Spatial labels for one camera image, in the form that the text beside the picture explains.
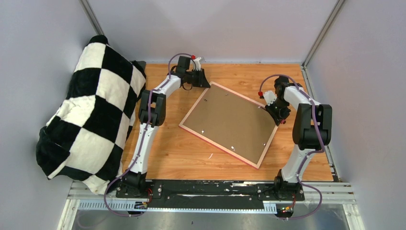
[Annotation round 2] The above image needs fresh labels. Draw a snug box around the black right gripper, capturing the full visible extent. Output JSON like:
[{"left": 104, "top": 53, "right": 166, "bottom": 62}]
[{"left": 265, "top": 99, "right": 292, "bottom": 126}]

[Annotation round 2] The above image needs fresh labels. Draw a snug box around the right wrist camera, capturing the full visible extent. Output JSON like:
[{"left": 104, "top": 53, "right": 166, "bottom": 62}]
[{"left": 258, "top": 91, "right": 277, "bottom": 106}]

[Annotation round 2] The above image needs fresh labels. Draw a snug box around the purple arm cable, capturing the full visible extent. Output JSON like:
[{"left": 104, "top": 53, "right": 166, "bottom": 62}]
[
  {"left": 103, "top": 53, "right": 194, "bottom": 218},
  {"left": 259, "top": 74, "right": 323, "bottom": 221}
]

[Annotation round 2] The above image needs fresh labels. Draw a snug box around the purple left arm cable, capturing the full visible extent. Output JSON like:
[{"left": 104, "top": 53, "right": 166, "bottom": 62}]
[{"left": 103, "top": 53, "right": 194, "bottom": 218}]

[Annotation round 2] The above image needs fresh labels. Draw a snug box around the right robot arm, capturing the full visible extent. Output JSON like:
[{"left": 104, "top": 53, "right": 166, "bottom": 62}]
[{"left": 258, "top": 74, "right": 332, "bottom": 200}]

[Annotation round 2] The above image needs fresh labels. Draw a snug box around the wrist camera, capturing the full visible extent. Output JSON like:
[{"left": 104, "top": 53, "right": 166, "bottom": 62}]
[
  {"left": 258, "top": 91, "right": 277, "bottom": 106},
  {"left": 191, "top": 56, "right": 205, "bottom": 71}
]

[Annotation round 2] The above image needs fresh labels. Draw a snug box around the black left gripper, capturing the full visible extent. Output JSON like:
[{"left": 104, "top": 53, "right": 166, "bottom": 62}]
[{"left": 185, "top": 69, "right": 210, "bottom": 89}]

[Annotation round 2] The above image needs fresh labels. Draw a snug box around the pink picture frame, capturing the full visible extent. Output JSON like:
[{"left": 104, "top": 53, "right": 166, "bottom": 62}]
[{"left": 178, "top": 81, "right": 279, "bottom": 170}]

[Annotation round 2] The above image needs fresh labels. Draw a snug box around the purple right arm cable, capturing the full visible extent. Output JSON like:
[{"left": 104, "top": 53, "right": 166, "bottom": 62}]
[{"left": 259, "top": 74, "right": 323, "bottom": 221}]

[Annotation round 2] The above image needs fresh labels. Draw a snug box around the white slotted cable duct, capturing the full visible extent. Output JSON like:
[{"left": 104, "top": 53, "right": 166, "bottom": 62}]
[{"left": 76, "top": 199, "right": 278, "bottom": 213}]

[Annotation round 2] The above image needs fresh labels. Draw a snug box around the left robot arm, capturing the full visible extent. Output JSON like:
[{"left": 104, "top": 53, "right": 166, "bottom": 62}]
[{"left": 116, "top": 53, "right": 211, "bottom": 198}]

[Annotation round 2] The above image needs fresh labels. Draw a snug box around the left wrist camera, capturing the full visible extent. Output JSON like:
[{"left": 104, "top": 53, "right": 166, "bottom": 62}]
[{"left": 191, "top": 56, "right": 205, "bottom": 71}]

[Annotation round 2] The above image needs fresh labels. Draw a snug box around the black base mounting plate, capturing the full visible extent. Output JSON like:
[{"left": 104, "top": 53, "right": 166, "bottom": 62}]
[{"left": 114, "top": 179, "right": 305, "bottom": 210}]

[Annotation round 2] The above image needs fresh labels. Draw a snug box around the brown frame backing board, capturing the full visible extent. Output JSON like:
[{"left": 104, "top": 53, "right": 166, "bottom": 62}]
[{"left": 182, "top": 84, "right": 276, "bottom": 165}]

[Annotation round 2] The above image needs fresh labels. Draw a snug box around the black white checkered pillow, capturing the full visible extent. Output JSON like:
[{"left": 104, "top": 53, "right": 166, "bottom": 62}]
[{"left": 35, "top": 35, "right": 147, "bottom": 195}]

